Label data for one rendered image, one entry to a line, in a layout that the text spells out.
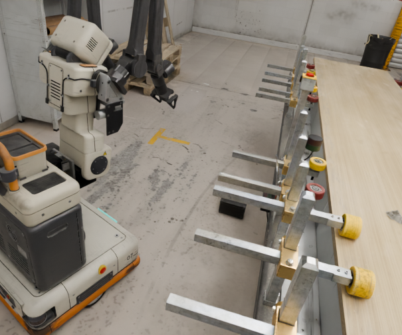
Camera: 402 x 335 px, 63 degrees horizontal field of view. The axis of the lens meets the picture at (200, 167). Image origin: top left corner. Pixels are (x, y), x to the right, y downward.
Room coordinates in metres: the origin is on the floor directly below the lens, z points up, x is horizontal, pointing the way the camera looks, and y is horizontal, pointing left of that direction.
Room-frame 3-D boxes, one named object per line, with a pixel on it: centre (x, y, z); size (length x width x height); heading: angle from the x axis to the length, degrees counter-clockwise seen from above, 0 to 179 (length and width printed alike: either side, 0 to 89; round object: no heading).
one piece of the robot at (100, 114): (1.50, 0.56, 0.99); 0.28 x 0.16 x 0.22; 57
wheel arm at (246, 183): (1.21, -0.30, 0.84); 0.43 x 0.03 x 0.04; 79
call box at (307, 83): (1.73, -0.49, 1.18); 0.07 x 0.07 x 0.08; 79
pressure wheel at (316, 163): (1.41, -0.56, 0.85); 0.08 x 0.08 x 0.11
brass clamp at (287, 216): (0.96, -0.34, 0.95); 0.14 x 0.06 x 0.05; 169
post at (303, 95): (1.73, -0.49, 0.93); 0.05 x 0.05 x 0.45; 79
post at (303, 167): (0.99, -0.35, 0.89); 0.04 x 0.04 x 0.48; 79
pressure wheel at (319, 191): (1.17, -0.49, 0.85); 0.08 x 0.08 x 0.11
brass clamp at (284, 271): (0.72, -0.30, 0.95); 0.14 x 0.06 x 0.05; 169
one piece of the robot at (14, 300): (0.97, 0.88, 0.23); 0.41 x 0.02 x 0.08; 57
